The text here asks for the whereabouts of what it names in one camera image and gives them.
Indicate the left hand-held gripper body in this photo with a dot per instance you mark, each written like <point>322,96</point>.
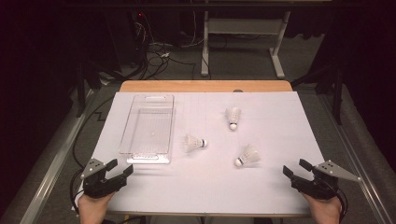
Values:
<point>96,186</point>

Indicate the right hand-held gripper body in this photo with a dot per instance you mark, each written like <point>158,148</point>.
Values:
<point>323,186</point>

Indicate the clear plastic tray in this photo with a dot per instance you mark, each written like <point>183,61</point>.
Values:
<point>149,130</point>

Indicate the white shuttlecock with blue band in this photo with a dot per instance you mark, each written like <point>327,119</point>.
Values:
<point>193,143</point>

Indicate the person's left hand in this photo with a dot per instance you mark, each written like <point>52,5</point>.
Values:
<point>93,208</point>

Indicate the person's right hand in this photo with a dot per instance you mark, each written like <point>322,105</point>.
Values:
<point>325,211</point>

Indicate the black stand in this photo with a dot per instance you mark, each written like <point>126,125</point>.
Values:
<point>81,93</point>
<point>337,99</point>

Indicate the white sheet mat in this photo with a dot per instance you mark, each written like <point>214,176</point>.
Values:
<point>202,186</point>

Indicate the dark table grommet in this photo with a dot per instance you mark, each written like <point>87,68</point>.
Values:
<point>238,90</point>

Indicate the wooden table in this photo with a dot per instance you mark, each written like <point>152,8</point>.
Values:
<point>186,85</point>

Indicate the dark equipment rack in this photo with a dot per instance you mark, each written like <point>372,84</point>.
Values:
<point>137,37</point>

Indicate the aluminium floor rail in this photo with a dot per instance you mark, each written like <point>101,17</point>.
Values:
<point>59,158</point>
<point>351,155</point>

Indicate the white metal desk frame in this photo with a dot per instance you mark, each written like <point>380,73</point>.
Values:
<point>243,26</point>

